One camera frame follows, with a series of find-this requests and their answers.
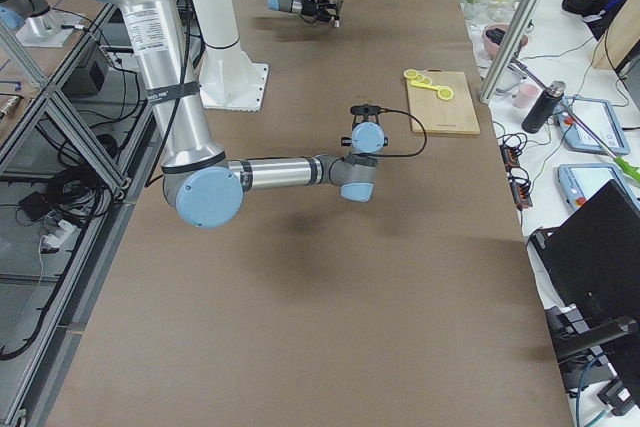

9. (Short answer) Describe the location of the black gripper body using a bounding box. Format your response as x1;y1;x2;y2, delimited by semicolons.
301;0;333;22

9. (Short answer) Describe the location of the pink cup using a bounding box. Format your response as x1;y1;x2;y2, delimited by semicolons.
513;83;540;109

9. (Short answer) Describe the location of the yellow plastic knife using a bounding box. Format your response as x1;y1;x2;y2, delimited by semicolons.
409;80;453;99

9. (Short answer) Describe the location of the wooden cutting board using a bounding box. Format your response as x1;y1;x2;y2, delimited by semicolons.
404;69;480;136

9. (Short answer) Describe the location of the pink bowl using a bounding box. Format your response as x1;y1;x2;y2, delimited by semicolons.
482;23;509;59

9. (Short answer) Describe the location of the black thermos bottle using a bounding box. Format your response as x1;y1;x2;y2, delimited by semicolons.
521;80;566;134

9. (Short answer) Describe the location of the blue teach pendant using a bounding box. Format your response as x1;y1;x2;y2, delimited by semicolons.
556;96;630;155
557;163;639;211

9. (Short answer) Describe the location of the black laptop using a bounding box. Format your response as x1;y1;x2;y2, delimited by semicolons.
528;181;639;327

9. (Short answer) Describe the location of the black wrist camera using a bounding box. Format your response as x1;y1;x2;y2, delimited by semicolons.
350;104;381;118

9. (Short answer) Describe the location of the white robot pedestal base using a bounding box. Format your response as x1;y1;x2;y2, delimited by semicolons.
192;0;269;112

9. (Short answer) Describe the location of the black camera cable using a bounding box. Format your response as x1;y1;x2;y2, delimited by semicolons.
374;106;428;158

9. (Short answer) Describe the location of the aluminium frame post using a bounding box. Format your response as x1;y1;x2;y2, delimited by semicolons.
478;0;540;104

